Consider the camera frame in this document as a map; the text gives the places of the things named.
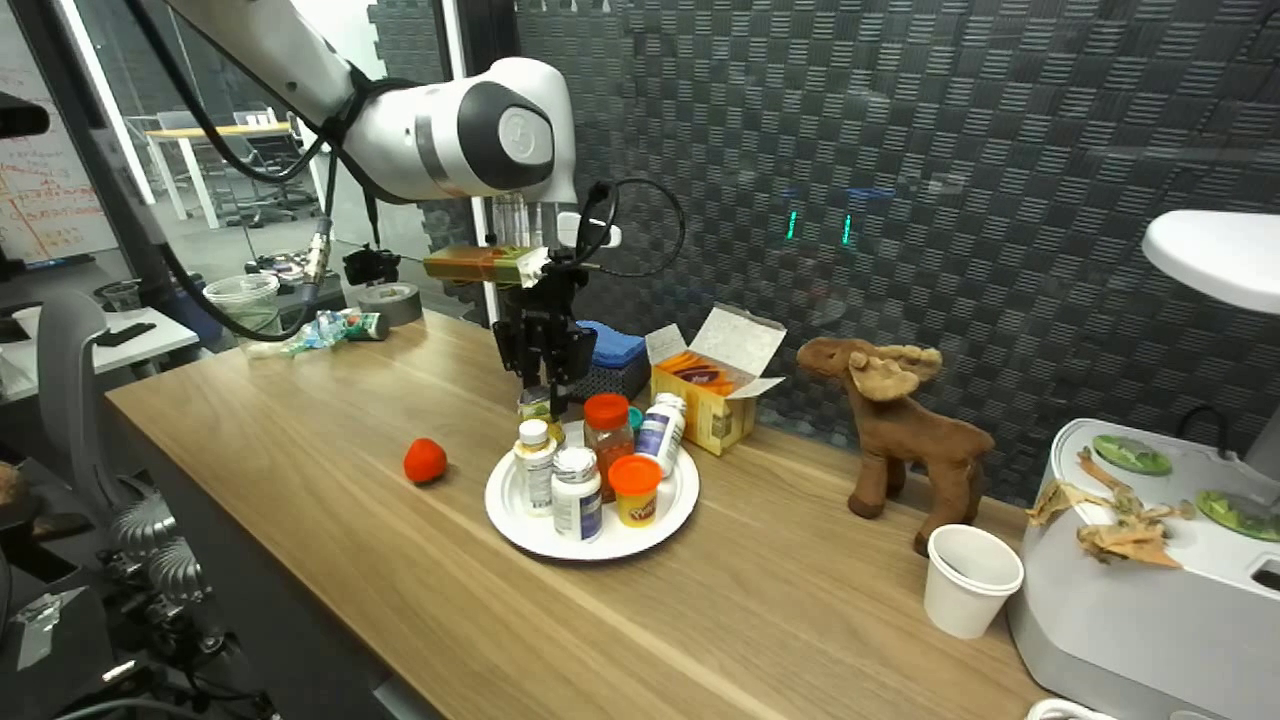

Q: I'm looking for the brown plush moose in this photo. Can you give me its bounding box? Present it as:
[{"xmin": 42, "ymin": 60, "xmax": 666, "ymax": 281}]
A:
[{"xmin": 797, "ymin": 336, "xmax": 996, "ymax": 552}]

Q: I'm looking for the small clear jar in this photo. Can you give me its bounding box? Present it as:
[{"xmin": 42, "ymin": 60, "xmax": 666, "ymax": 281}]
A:
[{"xmin": 520, "ymin": 390, "xmax": 557, "ymax": 423}]

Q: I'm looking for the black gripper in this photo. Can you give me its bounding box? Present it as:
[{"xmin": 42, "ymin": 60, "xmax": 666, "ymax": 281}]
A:
[{"xmin": 491, "ymin": 263, "xmax": 596, "ymax": 410}]

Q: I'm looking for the white paper cup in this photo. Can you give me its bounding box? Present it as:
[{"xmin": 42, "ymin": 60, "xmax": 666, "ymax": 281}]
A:
[{"xmin": 924, "ymin": 525, "xmax": 1025, "ymax": 640}]

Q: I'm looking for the small tub orange lid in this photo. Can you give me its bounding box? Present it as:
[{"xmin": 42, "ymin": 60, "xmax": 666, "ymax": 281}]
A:
[{"xmin": 607, "ymin": 457, "xmax": 666, "ymax": 525}]

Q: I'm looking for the yellow cardboard box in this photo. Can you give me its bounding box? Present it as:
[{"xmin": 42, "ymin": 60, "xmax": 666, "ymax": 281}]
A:
[{"xmin": 645, "ymin": 303, "xmax": 790, "ymax": 457}]

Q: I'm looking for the cream bottle white cap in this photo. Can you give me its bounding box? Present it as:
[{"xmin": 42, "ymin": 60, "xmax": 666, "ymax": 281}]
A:
[{"xmin": 516, "ymin": 420, "xmax": 557, "ymax": 507}]

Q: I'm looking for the white paper plate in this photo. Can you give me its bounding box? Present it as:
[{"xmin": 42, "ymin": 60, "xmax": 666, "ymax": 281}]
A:
[{"xmin": 484, "ymin": 440, "xmax": 702, "ymax": 563}]

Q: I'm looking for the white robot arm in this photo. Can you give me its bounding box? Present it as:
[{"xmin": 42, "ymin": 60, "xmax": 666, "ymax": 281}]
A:
[{"xmin": 170, "ymin": 0, "xmax": 576, "ymax": 209}]

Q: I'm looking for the clear plastic tub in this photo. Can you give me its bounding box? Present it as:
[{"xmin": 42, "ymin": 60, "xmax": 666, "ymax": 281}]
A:
[{"xmin": 206, "ymin": 271, "xmax": 282, "ymax": 331}]

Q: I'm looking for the white round lamp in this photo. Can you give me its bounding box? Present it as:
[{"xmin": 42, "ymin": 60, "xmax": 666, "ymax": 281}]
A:
[{"xmin": 1144, "ymin": 209, "xmax": 1280, "ymax": 316}]

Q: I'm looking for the red ball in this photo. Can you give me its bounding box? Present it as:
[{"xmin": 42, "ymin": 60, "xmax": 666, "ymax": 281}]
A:
[{"xmin": 406, "ymin": 435, "xmax": 448, "ymax": 483}]

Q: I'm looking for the white grey appliance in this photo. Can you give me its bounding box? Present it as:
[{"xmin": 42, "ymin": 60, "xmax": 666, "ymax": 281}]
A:
[{"xmin": 1008, "ymin": 415, "xmax": 1280, "ymax": 720}]

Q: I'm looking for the white pill bottle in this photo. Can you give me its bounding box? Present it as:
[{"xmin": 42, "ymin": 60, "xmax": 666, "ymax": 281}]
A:
[{"xmin": 553, "ymin": 449, "xmax": 599, "ymax": 540}]

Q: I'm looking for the white bottle blue label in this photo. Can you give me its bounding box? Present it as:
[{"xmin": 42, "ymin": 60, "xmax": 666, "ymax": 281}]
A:
[{"xmin": 636, "ymin": 393, "xmax": 684, "ymax": 474}]

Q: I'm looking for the spice jar orange lid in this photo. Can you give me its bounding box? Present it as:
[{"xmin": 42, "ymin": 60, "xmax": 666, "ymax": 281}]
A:
[{"xmin": 583, "ymin": 393, "xmax": 633, "ymax": 474}]

